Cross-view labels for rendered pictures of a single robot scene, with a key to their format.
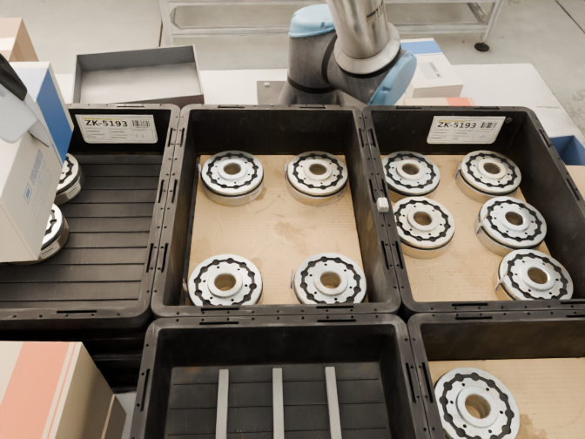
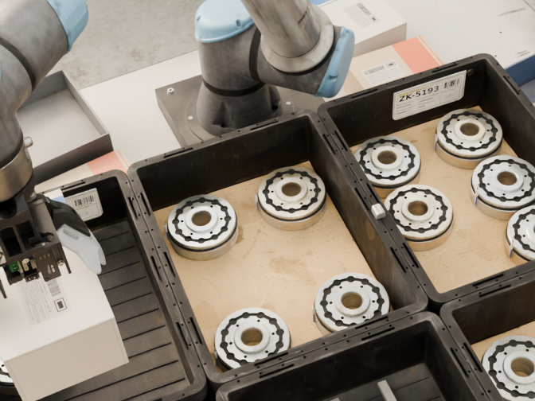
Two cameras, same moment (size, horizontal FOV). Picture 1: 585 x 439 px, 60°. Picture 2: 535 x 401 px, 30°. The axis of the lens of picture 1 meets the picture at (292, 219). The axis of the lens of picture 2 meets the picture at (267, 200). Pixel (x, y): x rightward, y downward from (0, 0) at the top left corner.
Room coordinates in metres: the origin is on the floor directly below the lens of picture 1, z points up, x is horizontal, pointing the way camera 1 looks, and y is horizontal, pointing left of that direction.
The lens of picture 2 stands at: (-0.34, 0.19, 1.99)
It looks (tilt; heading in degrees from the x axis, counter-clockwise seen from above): 49 degrees down; 349
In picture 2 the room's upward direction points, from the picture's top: 6 degrees counter-clockwise
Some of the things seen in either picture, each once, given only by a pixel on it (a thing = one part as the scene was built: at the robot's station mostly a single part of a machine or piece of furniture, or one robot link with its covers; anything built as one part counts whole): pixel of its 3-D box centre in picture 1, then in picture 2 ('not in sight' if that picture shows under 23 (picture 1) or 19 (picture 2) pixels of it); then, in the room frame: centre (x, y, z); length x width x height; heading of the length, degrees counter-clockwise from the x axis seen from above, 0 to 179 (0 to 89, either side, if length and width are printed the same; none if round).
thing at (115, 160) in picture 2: not in sight; (95, 204); (0.79, 0.26, 0.74); 0.16 x 0.12 x 0.07; 105
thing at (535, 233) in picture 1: (513, 221); (506, 181); (0.53, -0.35, 0.86); 0.10 x 0.10 x 0.01
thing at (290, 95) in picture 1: (312, 93); (237, 91); (0.92, -0.03, 0.80); 0.15 x 0.15 x 0.10
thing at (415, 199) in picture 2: (422, 219); (417, 208); (0.52, -0.20, 0.86); 0.05 x 0.05 x 0.01
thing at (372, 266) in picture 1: (273, 219); (270, 258); (0.50, 0.03, 0.87); 0.40 x 0.30 x 0.11; 5
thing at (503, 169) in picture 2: (514, 219); (507, 179); (0.53, -0.35, 0.86); 0.05 x 0.05 x 0.01
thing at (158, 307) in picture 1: (274, 196); (267, 236); (0.50, 0.03, 0.92); 0.40 x 0.30 x 0.02; 5
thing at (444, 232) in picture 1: (421, 221); (417, 211); (0.52, -0.20, 0.86); 0.10 x 0.10 x 0.01
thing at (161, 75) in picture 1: (139, 83); (17, 141); (0.95, 0.36, 0.77); 0.27 x 0.20 x 0.05; 106
